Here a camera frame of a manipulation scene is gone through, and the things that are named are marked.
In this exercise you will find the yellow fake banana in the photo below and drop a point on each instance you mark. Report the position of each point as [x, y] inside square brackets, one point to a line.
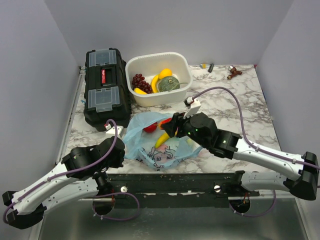
[162, 139]
[154, 84]
[139, 91]

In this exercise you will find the black mounting rail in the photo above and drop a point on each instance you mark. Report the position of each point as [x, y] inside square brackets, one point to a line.
[164, 190]

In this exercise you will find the red orange fake strawberry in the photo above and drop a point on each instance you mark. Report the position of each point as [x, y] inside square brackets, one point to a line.
[164, 122]

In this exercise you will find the red fake apple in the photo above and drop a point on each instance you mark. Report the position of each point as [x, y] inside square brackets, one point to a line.
[151, 128]

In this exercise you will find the blue printed plastic bag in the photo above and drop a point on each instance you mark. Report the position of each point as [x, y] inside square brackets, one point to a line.
[140, 145]

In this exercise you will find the yellow fake lemon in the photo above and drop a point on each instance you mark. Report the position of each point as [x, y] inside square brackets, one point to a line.
[165, 73]

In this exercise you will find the black toolbox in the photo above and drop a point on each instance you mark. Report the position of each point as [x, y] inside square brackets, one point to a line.
[107, 94]

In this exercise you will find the dark red fake grapes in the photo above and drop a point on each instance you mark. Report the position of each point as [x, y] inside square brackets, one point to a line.
[138, 81]

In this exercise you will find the black screwdriver bit holder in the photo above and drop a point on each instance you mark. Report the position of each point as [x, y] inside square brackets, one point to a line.
[211, 66]

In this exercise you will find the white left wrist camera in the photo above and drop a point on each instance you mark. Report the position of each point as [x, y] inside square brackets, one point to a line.
[111, 131]

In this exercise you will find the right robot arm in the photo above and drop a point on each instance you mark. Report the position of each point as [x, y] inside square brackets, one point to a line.
[293, 173]

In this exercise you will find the yellow hex key set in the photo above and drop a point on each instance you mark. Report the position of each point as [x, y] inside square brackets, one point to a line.
[204, 65]

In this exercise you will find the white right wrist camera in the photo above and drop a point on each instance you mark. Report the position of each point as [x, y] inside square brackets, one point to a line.
[192, 105]

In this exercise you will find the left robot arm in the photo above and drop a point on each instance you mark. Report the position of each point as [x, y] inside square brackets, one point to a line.
[80, 174]

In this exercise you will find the brown brass faucet valve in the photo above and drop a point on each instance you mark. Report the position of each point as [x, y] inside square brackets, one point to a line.
[233, 72]

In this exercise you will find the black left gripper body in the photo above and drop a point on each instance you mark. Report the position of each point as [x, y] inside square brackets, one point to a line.
[117, 163]

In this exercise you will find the white plastic basin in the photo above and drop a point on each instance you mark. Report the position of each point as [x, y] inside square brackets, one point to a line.
[151, 65]

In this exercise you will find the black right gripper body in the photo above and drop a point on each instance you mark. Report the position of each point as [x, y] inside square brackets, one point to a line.
[184, 128]

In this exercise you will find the green netted fake melon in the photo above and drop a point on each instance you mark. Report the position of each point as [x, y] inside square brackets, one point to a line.
[168, 83]

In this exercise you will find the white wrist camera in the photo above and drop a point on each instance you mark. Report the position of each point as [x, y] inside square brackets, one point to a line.
[111, 131]
[192, 105]

